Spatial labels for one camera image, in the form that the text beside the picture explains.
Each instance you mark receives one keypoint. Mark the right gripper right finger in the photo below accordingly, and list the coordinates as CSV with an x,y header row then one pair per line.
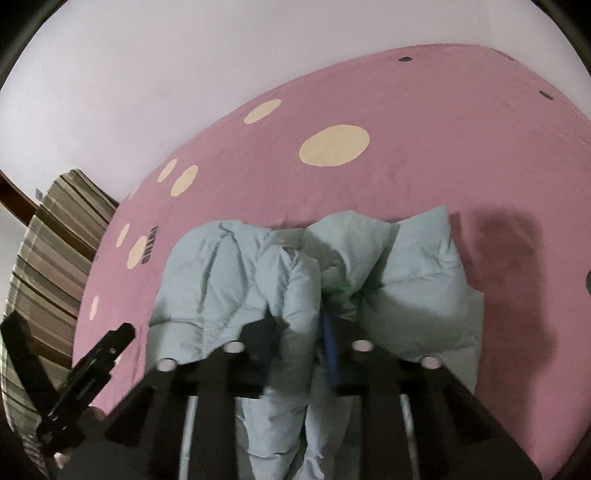
x,y
418,420

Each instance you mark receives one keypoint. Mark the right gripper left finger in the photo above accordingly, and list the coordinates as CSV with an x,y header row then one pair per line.
x,y
179,420

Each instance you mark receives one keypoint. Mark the light teal puffer jacket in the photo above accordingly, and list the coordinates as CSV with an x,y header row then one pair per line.
x,y
404,282

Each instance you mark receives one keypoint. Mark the striped fabric headboard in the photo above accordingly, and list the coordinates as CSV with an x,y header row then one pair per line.
x,y
53,264

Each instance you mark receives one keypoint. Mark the pink polka dot bedsheet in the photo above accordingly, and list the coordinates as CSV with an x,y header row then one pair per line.
x,y
390,136

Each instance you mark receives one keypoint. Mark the dark wooden door frame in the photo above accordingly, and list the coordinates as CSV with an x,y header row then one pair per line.
x,y
16,201

